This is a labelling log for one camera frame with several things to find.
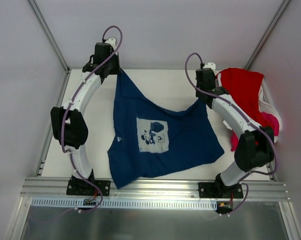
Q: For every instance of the white slotted cable duct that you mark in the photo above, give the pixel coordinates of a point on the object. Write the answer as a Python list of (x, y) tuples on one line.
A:
[(117, 203)]

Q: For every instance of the blue t shirt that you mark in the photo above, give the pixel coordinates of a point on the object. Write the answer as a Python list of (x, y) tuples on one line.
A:
[(151, 141)]

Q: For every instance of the white laundry basket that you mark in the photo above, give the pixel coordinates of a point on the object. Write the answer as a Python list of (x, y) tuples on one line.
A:
[(267, 110)]

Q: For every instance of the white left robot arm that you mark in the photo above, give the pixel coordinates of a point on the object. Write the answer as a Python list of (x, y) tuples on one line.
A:
[(69, 126)]

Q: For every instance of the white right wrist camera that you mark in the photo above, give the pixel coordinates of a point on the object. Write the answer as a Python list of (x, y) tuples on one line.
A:
[(210, 65)]

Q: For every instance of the red t shirt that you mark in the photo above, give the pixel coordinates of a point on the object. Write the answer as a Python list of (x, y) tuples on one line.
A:
[(244, 87)]

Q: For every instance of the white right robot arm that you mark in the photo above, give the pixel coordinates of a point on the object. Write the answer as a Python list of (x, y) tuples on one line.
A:
[(255, 146)]

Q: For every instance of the right aluminium frame post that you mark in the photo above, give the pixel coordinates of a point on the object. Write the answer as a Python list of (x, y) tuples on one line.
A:
[(267, 33)]

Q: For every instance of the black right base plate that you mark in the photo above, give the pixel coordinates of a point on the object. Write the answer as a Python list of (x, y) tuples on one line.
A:
[(205, 190)]

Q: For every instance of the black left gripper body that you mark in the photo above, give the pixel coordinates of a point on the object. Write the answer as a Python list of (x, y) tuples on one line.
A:
[(113, 66)]

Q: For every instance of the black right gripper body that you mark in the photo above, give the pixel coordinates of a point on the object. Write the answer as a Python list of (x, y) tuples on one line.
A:
[(202, 96)]

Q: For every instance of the left aluminium frame post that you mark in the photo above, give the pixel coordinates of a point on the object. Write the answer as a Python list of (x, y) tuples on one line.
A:
[(34, 7)]

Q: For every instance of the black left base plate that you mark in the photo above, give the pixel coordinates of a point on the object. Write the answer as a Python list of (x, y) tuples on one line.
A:
[(79, 187)]

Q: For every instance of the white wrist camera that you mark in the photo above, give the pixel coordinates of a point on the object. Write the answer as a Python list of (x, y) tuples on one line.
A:
[(210, 65), (113, 42)]

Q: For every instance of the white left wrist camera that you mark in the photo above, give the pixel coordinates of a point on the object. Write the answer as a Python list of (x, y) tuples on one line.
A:
[(113, 42)]

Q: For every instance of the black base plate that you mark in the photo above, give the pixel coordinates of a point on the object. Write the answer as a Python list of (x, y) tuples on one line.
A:
[(79, 187), (205, 190)]

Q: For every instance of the aluminium mounting rail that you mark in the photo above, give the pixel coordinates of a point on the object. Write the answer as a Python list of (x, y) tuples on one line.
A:
[(157, 189)]

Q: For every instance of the aluminium frame post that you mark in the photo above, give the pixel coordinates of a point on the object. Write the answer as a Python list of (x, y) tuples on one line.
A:
[(267, 33), (34, 7)]

